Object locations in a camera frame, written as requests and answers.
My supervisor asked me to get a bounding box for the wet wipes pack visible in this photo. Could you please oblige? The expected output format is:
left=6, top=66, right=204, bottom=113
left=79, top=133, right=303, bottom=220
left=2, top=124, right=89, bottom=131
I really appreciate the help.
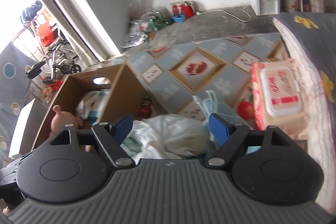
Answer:
left=252, top=59, right=310, bottom=141

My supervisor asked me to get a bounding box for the pink plush toy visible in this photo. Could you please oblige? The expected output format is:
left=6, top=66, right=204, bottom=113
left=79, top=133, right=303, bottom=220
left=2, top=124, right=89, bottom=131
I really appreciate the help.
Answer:
left=50, top=105, right=83, bottom=136

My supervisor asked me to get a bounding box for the clear plastic bag pile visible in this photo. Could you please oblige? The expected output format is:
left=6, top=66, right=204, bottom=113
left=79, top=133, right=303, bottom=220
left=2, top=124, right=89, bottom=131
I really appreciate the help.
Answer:
left=121, top=0, right=173, bottom=50

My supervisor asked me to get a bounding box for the grey quilt with yellow flowers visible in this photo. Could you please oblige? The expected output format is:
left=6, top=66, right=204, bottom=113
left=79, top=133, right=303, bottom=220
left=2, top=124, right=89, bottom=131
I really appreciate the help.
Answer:
left=273, top=12, right=335, bottom=214

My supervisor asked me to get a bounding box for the white power cable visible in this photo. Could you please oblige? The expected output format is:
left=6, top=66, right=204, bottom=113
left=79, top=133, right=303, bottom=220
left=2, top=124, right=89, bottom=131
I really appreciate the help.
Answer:
left=196, top=5, right=253, bottom=23

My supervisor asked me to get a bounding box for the red white carton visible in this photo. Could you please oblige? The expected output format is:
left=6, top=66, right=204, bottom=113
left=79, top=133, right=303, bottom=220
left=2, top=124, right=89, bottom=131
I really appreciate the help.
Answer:
left=170, top=2, right=183, bottom=16

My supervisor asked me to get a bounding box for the brown cardboard box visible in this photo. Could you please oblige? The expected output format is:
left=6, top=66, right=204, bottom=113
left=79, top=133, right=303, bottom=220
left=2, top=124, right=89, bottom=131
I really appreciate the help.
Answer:
left=32, top=63, right=149, bottom=149

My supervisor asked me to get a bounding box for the patterned floor mat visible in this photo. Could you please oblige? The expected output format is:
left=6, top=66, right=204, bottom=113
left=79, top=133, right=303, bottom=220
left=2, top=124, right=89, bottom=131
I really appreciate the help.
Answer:
left=126, top=33, right=288, bottom=122

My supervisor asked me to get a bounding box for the green can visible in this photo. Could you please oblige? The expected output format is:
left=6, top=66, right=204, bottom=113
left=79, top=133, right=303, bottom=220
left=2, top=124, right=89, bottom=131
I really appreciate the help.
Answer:
left=150, top=17, right=161, bottom=32

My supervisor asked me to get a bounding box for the blue small container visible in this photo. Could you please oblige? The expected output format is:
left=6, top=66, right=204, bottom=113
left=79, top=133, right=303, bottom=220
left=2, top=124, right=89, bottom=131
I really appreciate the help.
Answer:
left=172, top=14, right=186, bottom=23

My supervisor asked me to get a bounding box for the blue tissue pack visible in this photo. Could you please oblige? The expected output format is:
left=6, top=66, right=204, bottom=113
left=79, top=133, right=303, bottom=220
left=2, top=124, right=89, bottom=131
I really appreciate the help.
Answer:
left=76, top=89, right=110, bottom=125

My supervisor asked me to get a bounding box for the white plastic bag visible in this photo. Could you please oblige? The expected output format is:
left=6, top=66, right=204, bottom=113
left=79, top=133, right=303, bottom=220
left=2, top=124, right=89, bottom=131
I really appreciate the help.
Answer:
left=121, top=90, right=219, bottom=163

